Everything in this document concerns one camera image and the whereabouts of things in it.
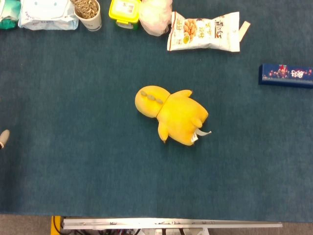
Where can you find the yellow lidded plastic container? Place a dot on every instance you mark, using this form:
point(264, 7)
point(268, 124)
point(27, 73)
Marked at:
point(124, 12)

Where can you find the beige paper strip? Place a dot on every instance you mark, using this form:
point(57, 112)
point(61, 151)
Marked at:
point(244, 30)

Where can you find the light blue wet wipes pack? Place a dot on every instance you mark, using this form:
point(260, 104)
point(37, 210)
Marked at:
point(47, 16)

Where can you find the dark blue printed box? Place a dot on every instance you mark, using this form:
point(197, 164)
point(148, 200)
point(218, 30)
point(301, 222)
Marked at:
point(285, 76)

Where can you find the green and white package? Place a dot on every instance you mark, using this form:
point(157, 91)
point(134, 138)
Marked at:
point(8, 14)

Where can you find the aluminium frame rail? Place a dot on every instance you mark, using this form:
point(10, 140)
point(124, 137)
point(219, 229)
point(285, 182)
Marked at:
point(171, 223)

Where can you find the yellow plush duck toy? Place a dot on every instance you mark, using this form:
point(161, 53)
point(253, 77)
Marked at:
point(179, 115)

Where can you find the dark blue table cloth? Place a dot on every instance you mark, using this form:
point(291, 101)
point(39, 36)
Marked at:
point(97, 147)

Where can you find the white peanut snack bag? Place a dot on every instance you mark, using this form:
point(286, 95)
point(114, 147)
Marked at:
point(205, 31)

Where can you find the paper cup with sticks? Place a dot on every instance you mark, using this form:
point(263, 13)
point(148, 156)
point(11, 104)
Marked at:
point(89, 14)

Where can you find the white crumpled plastic bag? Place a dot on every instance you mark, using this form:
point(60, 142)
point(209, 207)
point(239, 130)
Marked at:
point(154, 16)

